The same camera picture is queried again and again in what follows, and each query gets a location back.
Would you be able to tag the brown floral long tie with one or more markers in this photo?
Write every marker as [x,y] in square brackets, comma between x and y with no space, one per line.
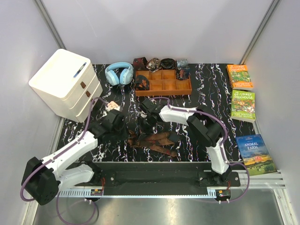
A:
[154,142]

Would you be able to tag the aluminium front rail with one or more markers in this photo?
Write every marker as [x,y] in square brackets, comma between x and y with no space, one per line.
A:
[266,181]

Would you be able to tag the pink cube power adapter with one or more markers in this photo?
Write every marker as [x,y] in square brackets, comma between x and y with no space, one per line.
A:
[112,103]

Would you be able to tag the white three-drawer cabinet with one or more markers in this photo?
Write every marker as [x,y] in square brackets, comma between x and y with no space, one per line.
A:
[68,97]

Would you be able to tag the orange compartment tray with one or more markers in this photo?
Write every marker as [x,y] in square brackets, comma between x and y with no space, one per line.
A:
[164,83]

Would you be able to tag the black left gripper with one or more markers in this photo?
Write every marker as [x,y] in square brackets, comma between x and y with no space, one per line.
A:
[125,133]

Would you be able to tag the black orange-leaf rolled tie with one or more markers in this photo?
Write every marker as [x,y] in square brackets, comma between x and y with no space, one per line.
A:
[142,83]

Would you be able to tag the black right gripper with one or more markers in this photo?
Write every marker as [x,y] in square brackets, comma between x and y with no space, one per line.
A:
[146,131]

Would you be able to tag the orange treehouse book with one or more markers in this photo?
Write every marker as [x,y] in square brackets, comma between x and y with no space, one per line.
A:
[239,77]

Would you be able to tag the blue Animal Farm book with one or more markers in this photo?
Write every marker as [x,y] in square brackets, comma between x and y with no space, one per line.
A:
[255,155]

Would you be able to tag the dark red rolled tie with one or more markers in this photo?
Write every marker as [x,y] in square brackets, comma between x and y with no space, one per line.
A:
[139,64]

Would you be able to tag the light blue headphones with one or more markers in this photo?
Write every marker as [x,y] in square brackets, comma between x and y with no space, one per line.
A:
[119,73]

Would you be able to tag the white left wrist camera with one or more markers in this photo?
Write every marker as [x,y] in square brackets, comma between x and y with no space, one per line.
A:
[112,107]

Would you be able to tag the grey blue rolled tie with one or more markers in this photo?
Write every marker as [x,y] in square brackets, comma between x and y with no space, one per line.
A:
[182,63]

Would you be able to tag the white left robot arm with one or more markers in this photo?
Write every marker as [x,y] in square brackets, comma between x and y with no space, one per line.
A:
[44,178]

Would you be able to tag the brown patterned rolled tie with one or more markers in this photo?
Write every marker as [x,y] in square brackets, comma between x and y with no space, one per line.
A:
[154,65]

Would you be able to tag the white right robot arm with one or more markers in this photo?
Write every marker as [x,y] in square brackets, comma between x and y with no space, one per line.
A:
[210,130]

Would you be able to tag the blue pen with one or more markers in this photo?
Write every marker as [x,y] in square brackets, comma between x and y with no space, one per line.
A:
[79,70]

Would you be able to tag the green treehouse book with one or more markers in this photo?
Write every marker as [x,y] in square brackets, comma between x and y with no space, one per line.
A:
[243,106]

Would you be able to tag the black marble pattern mat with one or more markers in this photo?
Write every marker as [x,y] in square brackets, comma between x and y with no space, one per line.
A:
[210,89]

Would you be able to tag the dark floral rolled tie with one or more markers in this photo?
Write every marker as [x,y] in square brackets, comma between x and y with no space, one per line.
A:
[182,73]

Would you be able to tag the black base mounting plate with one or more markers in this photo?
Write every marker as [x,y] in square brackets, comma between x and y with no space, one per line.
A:
[179,179]

